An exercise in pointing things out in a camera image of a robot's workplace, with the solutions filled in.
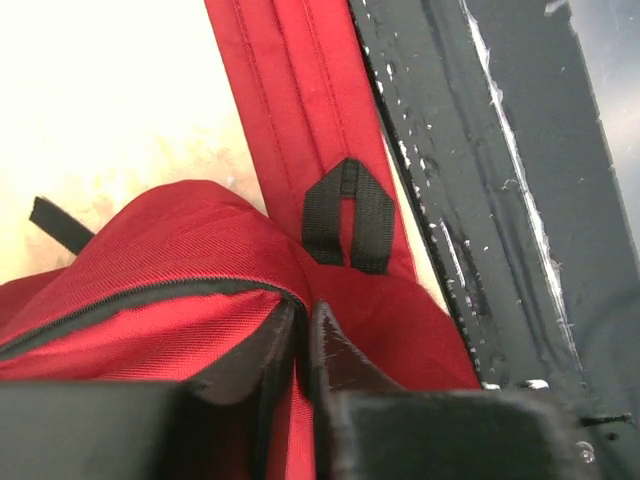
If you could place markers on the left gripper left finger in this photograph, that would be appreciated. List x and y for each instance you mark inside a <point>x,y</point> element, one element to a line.
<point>231,421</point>

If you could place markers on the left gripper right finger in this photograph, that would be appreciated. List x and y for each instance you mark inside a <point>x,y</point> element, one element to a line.
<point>366,426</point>

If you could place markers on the red backpack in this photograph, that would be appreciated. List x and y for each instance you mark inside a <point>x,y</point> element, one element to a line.
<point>188,270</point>

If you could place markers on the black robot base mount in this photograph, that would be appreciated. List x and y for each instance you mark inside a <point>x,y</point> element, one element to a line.
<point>490,113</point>

